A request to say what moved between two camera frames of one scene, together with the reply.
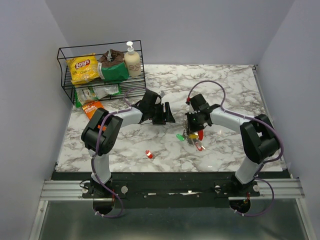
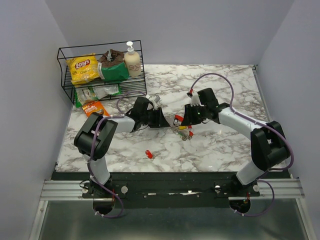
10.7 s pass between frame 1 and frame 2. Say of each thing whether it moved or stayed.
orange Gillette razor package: stayed
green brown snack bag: stayed
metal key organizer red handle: moved
